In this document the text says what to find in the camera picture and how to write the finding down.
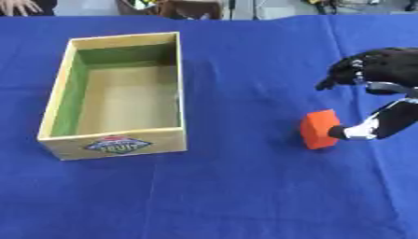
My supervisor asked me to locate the orange rectangular block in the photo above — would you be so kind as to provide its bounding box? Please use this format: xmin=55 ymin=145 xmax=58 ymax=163
xmin=299 ymin=108 xmax=343 ymax=150

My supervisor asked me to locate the tan box with green inside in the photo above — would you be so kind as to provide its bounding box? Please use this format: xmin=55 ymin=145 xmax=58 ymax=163
xmin=35 ymin=31 xmax=189 ymax=162

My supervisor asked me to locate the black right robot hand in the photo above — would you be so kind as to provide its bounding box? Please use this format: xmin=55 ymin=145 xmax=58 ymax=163
xmin=313 ymin=47 xmax=418 ymax=141

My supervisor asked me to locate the brown wooden chair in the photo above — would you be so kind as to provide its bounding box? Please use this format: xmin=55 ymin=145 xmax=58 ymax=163
xmin=114 ymin=0 xmax=226 ymax=21

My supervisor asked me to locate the person's hand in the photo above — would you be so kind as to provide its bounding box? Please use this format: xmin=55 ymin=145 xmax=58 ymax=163
xmin=0 ymin=0 xmax=45 ymax=18

